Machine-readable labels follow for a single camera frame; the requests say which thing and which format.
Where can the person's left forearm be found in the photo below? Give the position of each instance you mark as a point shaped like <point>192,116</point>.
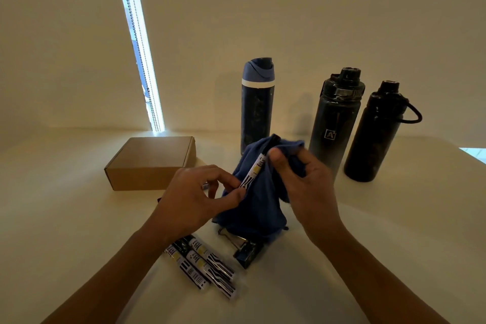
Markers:
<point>106,285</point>

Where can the black white striped marker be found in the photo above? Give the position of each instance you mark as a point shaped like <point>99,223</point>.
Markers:
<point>216,261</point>
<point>160,199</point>
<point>218,282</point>
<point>255,168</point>

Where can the person's right forearm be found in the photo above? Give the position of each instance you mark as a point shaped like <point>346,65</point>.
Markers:
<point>379,289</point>

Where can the blue cloth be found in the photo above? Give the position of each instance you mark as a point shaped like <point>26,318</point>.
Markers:
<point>262,210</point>

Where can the black binder clip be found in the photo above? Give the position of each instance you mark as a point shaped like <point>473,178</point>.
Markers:
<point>248,255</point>

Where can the navy bottle with blue lid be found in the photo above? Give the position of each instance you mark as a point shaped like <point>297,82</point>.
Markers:
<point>257,115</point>

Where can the barcode label black marker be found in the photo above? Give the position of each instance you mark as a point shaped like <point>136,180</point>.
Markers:
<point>191,274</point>

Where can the person's right hand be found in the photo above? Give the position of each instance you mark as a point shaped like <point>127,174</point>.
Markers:
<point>311,194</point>

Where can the person's left hand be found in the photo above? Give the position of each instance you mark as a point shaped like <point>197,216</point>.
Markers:
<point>186,206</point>

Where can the brown paper box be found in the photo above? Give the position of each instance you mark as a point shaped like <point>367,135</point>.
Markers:
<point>148,156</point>

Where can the black grey gradient bottle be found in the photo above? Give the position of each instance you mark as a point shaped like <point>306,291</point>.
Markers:
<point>334,130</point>

